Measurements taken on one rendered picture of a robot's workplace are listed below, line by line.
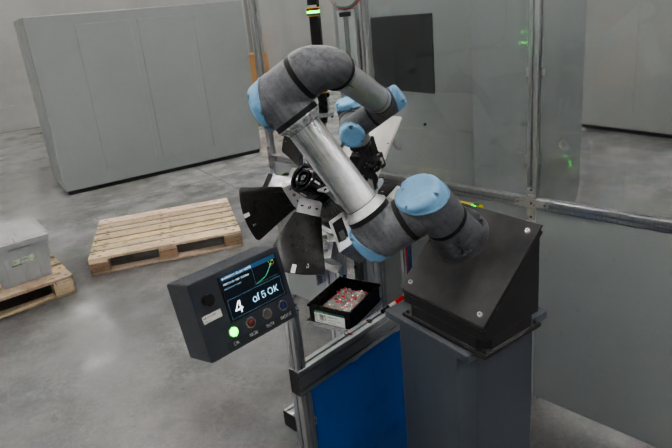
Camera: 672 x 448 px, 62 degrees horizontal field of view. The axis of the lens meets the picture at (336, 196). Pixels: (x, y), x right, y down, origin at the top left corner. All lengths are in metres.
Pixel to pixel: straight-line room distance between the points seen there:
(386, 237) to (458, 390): 0.43
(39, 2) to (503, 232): 13.06
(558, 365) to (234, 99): 6.04
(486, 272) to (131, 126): 6.39
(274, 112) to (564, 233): 1.45
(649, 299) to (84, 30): 6.37
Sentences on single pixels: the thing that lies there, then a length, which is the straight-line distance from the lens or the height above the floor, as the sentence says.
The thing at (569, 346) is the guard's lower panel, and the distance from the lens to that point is 2.64.
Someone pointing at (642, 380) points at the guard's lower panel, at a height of 0.33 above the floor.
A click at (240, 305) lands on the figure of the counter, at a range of 1.37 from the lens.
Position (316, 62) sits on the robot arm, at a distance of 1.29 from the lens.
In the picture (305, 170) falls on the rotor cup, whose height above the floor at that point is 1.24.
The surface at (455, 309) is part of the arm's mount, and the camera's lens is 1.40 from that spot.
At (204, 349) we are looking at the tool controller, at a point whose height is 1.10.
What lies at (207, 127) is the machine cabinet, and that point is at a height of 0.49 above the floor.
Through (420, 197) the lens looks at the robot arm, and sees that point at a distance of 1.32.
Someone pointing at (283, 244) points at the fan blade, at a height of 1.01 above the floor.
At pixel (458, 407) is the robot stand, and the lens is 1.55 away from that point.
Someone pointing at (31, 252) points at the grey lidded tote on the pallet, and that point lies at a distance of 4.62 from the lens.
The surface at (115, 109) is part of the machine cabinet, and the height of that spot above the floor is 0.92.
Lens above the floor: 1.80
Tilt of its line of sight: 18 degrees down
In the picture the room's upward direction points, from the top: 6 degrees counter-clockwise
